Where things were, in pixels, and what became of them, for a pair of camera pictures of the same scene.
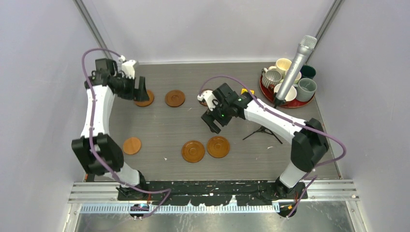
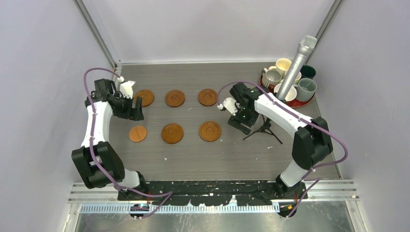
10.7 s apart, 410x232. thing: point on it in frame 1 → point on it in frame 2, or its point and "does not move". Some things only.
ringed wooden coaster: [193, 151] → [172, 133]
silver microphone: [304, 50] does not move
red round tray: [269, 93] does not move
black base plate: [214, 193] does not move
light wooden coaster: [132, 145] → [138, 133]
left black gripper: [135, 94] → [136, 113]
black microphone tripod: [263, 129] does not move
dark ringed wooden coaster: [218, 147] → [210, 131]
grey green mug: [306, 89] does not move
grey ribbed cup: [270, 77] does not move
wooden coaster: [144, 103] does not move
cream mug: [282, 65] does not move
